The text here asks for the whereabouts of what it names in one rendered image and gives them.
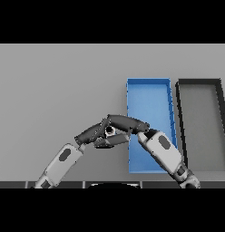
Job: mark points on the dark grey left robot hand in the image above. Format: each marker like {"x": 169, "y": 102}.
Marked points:
{"x": 88, "y": 134}

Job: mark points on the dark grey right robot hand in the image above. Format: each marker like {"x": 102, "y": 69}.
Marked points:
{"x": 126, "y": 122}

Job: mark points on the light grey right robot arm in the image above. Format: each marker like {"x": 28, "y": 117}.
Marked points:
{"x": 165, "y": 154}

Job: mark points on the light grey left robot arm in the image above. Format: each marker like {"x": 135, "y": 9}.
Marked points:
{"x": 61, "y": 164}

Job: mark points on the blue bin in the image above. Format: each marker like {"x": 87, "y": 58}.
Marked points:
{"x": 150, "y": 102}

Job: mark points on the dark grey bin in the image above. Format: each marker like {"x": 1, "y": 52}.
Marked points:
{"x": 202, "y": 127}

